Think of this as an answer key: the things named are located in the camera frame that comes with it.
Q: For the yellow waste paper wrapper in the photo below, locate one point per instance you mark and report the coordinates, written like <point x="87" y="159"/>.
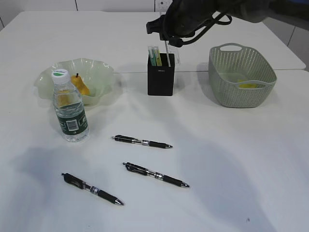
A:
<point x="247" y="85"/>

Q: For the green ruffled glass plate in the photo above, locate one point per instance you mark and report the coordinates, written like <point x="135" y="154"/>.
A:
<point x="95" y="74"/>

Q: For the green woven plastic basket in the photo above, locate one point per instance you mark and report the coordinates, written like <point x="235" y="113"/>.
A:
<point x="230" y="62"/>

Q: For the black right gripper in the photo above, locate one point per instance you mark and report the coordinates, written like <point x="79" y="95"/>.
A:
<point x="182" y="19"/>

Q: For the clear plastic ruler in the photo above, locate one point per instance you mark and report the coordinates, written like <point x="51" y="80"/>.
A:
<point x="161" y="7"/>

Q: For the black square pen holder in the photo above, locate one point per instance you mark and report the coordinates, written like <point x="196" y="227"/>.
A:
<point x="160" y="79"/>

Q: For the black pen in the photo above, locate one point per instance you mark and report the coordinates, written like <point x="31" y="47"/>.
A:
<point x="74" y="181"/>
<point x="131" y="140"/>
<point x="146" y="172"/>

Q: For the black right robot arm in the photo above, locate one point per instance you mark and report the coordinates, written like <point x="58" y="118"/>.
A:
<point x="294" y="12"/>

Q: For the clear water bottle green label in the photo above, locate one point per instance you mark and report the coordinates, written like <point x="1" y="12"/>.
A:
<point x="69" y="107"/>

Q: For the yellow pear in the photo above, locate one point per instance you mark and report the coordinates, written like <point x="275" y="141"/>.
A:
<point x="80" y="85"/>

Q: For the mint green pen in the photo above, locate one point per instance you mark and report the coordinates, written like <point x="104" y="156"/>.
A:
<point x="151" y="56"/>

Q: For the yellow pen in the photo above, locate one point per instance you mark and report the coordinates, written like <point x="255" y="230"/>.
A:
<point x="157" y="56"/>

